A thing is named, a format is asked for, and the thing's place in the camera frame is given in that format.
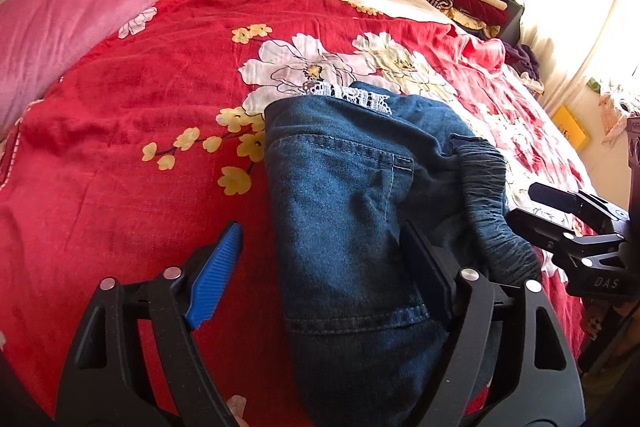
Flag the pink quilt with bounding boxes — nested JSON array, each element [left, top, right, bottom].
[[0, 0, 261, 132]]

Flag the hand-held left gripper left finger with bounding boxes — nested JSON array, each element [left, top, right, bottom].
[[55, 221, 244, 427]]

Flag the yellow box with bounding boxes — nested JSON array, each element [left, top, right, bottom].
[[552, 104, 591, 151]]

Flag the red floral blanket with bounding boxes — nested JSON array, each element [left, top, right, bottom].
[[0, 0, 601, 427]]

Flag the dark bedside cabinet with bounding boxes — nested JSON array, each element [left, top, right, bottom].
[[497, 0, 526, 50]]

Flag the cream curtain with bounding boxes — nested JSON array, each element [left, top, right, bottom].
[[510, 0, 640, 118]]

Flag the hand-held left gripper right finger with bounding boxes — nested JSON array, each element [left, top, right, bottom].
[[400, 221, 586, 427]]

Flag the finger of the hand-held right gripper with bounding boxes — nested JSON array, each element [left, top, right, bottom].
[[505, 207, 627, 279], [528, 181, 629, 229]]

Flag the blue denim jeans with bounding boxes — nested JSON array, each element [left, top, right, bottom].
[[263, 81, 543, 427]]

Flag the dark purple clothes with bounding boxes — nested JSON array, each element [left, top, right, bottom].
[[502, 42, 544, 84]]

